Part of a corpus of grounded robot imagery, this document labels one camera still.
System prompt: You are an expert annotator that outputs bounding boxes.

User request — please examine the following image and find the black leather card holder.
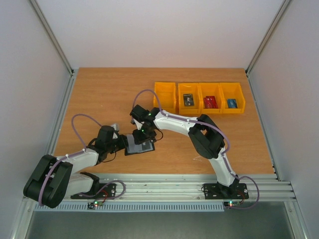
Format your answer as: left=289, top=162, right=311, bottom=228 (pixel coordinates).
left=125, top=134, right=155, bottom=156

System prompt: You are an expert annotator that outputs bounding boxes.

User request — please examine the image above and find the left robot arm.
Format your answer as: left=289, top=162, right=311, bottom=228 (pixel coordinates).
left=23, top=124, right=128, bottom=208

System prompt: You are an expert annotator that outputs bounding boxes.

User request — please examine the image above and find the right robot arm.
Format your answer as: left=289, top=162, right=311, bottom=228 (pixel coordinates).
left=130, top=105, right=239, bottom=199

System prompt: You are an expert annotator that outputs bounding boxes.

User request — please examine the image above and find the black card in bin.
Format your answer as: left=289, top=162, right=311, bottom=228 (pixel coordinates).
left=183, top=94, right=195, bottom=107

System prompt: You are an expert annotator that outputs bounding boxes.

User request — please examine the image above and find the red card in bin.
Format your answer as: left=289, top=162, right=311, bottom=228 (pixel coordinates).
left=203, top=96, right=218, bottom=109

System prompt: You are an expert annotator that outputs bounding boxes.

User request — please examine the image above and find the blue card in bin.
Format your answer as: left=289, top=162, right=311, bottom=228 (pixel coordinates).
left=227, top=99, right=238, bottom=109

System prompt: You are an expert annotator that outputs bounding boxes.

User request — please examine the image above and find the yellow bin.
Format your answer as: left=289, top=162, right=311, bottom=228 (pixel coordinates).
left=220, top=82, right=246, bottom=114
left=177, top=83, right=201, bottom=116
left=199, top=83, right=223, bottom=115
left=154, top=82, right=176, bottom=114

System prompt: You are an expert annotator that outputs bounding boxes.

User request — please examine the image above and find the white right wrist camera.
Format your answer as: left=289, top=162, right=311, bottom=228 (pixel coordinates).
left=131, top=118, right=142, bottom=130

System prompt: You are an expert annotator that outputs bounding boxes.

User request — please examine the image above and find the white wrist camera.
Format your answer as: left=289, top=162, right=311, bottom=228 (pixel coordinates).
left=131, top=118, right=142, bottom=130
left=111, top=123, right=120, bottom=139

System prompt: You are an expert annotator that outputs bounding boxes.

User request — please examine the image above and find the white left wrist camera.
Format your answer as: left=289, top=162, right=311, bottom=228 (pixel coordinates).
left=111, top=123, right=120, bottom=139

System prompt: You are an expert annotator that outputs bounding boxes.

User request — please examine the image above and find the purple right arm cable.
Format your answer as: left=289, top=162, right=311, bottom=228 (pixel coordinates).
left=133, top=89, right=231, bottom=160

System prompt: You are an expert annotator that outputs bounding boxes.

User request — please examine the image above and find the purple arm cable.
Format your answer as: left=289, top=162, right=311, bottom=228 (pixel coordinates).
left=133, top=89, right=231, bottom=160
left=38, top=114, right=103, bottom=207

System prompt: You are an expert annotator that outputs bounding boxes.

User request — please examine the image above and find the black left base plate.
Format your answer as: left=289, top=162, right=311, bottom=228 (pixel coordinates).
left=96, top=183, right=116, bottom=200

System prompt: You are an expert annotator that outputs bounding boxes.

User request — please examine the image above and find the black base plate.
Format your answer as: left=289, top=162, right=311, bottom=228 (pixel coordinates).
left=96, top=183, right=116, bottom=200
left=201, top=183, right=249, bottom=200

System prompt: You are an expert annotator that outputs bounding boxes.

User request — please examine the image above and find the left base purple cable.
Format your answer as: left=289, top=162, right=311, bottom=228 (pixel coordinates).
left=84, top=179, right=127, bottom=200

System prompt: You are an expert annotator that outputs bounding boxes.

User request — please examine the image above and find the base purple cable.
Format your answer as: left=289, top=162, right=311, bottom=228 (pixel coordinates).
left=84, top=179, right=127, bottom=200
left=224, top=175, right=260, bottom=210

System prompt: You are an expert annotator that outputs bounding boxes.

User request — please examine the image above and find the aluminium frame post left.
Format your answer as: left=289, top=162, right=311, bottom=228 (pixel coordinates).
left=27, top=0, right=75, bottom=75

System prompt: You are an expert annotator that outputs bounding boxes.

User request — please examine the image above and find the aluminium frame post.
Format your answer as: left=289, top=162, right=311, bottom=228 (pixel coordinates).
left=27, top=0, right=75, bottom=75
left=245, top=0, right=292, bottom=75

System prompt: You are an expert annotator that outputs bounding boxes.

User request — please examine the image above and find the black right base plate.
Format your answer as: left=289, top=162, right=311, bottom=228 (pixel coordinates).
left=201, top=183, right=249, bottom=200

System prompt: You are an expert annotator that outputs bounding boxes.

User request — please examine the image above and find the grey slotted cable duct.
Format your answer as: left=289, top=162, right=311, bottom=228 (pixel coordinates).
left=34, top=202, right=224, bottom=213

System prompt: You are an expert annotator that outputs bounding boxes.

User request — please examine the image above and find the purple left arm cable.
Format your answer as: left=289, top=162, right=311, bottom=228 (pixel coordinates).
left=38, top=114, right=103, bottom=207

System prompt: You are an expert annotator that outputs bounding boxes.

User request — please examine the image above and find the aluminium rail base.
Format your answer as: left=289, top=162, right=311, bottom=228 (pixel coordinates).
left=96, top=173, right=296, bottom=202

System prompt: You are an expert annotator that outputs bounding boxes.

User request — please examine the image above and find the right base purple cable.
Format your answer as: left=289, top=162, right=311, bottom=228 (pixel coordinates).
left=224, top=175, right=260, bottom=210

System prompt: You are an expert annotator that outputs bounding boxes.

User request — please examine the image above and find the aluminium frame post right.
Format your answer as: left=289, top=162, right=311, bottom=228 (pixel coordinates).
left=245, top=0, right=292, bottom=75

